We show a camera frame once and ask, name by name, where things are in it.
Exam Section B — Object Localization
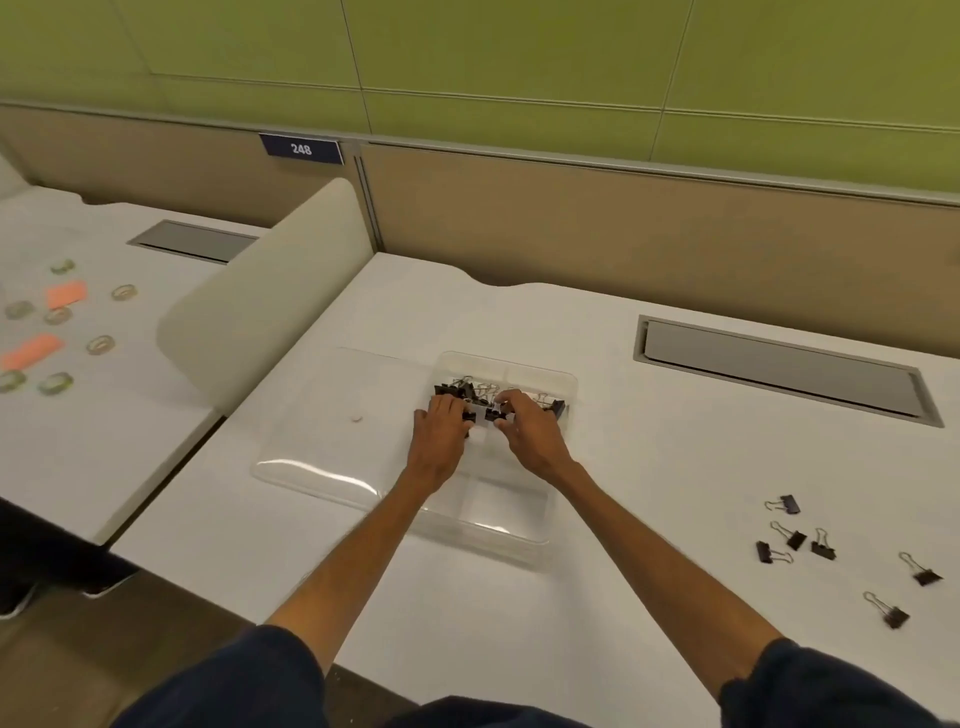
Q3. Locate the person's right forearm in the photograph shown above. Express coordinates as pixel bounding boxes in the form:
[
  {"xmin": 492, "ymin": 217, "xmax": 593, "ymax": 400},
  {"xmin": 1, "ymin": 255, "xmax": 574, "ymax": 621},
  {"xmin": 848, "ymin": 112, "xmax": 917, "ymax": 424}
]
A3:
[{"xmin": 550, "ymin": 460, "xmax": 786, "ymax": 703}]

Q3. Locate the beige curved desk divider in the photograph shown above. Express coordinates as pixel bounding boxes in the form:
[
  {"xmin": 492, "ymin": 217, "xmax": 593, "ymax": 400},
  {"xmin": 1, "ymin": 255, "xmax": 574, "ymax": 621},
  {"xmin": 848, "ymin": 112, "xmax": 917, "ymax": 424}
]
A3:
[{"xmin": 156, "ymin": 177, "xmax": 376, "ymax": 412}]

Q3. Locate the blue number sign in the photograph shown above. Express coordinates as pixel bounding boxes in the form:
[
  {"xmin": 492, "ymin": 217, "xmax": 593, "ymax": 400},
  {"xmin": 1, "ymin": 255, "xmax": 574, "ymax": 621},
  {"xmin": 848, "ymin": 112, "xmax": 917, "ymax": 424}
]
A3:
[{"xmin": 258, "ymin": 133, "xmax": 345, "ymax": 167}]

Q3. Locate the group of tape rolls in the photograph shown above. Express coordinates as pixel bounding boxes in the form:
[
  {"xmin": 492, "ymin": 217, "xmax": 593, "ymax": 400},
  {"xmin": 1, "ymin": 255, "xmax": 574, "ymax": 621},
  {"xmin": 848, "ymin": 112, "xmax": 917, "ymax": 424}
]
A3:
[{"xmin": 0, "ymin": 258, "xmax": 142, "ymax": 396}]

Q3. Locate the tan desk partition panel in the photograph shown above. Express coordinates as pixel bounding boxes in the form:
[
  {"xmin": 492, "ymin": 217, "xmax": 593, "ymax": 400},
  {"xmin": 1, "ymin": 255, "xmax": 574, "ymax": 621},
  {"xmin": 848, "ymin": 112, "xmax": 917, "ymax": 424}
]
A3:
[
  {"xmin": 358, "ymin": 138, "xmax": 960, "ymax": 360},
  {"xmin": 0, "ymin": 103, "xmax": 363, "ymax": 228}
]

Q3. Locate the person's right hand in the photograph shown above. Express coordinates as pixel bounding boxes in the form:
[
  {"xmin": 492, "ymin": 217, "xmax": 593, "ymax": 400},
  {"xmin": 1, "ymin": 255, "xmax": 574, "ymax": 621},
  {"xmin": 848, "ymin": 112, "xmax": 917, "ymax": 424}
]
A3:
[{"xmin": 493, "ymin": 388, "xmax": 583, "ymax": 486}]

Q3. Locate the person's left hand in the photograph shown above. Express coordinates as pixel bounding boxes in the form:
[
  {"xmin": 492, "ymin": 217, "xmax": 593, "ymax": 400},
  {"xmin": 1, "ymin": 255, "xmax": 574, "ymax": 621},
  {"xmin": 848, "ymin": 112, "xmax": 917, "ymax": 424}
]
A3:
[{"xmin": 408, "ymin": 393, "xmax": 476, "ymax": 489}]

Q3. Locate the scattered group of binder clips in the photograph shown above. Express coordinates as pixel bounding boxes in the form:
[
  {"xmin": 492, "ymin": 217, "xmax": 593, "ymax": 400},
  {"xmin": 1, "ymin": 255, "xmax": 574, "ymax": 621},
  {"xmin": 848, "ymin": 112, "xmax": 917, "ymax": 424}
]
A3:
[{"xmin": 755, "ymin": 494, "xmax": 945, "ymax": 630}]

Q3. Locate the clear plastic compartment box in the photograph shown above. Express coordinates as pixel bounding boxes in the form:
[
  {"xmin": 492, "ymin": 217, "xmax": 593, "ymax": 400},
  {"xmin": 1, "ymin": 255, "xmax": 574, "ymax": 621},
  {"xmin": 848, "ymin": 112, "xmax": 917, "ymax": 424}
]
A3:
[{"xmin": 411, "ymin": 350, "xmax": 579, "ymax": 565}]

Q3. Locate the navy long-sleeved shirt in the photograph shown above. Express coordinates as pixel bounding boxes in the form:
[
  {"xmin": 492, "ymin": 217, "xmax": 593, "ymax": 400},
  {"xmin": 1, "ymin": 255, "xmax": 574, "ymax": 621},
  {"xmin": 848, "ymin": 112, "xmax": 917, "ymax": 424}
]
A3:
[{"xmin": 112, "ymin": 625, "xmax": 960, "ymax": 728}]

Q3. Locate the pile of binder clips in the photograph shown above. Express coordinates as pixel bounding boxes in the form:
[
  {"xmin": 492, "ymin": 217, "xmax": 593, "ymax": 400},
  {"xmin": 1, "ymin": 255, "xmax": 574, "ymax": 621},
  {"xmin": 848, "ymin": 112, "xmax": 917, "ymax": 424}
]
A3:
[{"xmin": 433, "ymin": 377, "xmax": 567, "ymax": 421}]

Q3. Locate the grey cable tray cover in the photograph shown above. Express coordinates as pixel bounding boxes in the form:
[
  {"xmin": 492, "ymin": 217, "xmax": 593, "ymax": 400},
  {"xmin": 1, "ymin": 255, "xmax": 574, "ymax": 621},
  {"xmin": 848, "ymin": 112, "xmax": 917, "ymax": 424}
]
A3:
[
  {"xmin": 126, "ymin": 219, "xmax": 261, "ymax": 266},
  {"xmin": 636, "ymin": 315, "xmax": 945, "ymax": 429}
]

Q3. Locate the clear plastic box lid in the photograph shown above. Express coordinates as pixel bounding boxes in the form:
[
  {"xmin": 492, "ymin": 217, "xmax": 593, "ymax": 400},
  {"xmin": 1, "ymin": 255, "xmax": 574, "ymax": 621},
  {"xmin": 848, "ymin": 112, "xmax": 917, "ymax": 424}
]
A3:
[{"xmin": 250, "ymin": 346, "xmax": 444, "ymax": 514}]

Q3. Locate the person's left forearm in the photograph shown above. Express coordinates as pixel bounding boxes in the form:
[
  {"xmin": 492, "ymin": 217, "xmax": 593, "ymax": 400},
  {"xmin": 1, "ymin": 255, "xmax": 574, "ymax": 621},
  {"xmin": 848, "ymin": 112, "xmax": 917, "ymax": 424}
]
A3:
[{"xmin": 264, "ymin": 466, "xmax": 456, "ymax": 665}]

